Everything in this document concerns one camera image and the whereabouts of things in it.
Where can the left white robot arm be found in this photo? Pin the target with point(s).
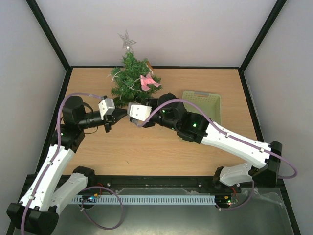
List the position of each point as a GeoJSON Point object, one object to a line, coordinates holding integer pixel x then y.
{"type": "Point", "coordinates": [39, 209]}

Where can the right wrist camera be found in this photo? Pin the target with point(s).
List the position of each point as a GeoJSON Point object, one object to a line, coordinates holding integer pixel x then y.
{"type": "Point", "coordinates": [138, 111]}

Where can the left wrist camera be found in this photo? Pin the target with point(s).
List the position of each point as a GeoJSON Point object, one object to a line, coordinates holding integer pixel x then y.
{"type": "Point", "coordinates": [106, 107]}

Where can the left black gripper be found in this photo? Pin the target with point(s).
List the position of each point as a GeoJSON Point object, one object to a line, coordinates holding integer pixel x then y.
{"type": "Point", "coordinates": [110, 120]}

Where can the small green christmas tree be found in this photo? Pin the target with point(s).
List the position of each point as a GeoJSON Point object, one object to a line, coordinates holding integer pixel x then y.
{"type": "Point", "coordinates": [134, 68]}

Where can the pink fabric bow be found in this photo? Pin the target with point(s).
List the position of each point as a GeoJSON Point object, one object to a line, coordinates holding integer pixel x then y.
{"type": "Point", "coordinates": [147, 80]}

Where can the white slotted cable duct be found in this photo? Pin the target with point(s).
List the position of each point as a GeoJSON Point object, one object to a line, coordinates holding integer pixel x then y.
{"type": "Point", "coordinates": [146, 200]}

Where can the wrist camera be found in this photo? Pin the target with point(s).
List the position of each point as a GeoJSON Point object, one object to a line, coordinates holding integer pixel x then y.
{"type": "Point", "coordinates": [138, 111]}
{"type": "Point", "coordinates": [106, 107]}

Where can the black aluminium front rail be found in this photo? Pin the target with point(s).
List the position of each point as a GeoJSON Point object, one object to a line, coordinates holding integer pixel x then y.
{"type": "Point", "coordinates": [201, 183]}

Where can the green perforated plastic basket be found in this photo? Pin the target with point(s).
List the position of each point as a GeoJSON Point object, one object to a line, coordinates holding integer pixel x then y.
{"type": "Point", "coordinates": [203, 107]}

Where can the silver star ornament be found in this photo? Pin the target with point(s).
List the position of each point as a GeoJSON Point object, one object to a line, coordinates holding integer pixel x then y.
{"type": "Point", "coordinates": [127, 42]}

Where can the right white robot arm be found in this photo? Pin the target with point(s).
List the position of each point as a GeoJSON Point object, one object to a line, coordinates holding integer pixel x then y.
{"type": "Point", "coordinates": [261, 159]}

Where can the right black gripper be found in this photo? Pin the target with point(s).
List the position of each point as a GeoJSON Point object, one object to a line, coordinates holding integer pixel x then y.
{"type": "Point", "coordinates": [148, 121]}

